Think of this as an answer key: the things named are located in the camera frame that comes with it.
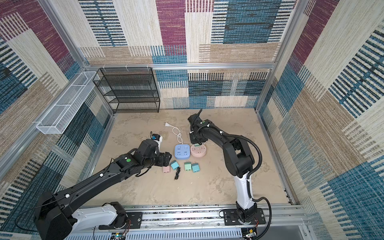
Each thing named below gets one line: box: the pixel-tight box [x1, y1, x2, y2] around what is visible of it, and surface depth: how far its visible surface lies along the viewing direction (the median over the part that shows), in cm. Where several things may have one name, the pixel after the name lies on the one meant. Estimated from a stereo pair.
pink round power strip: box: [190, 144, 207, 158], surface depth 95 cm
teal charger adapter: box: [191, 163, 201, 173], surface depth 91 cm
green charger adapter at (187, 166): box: [184, 161, 192, 171], surface depth 91 cm
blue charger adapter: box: [170, 160, 180, 170], surface depth 91 cm
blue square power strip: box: [174, 144, 191, 160], surface depth 96 cm
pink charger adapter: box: [163, 165, 170, 173], surface depth 89 cm
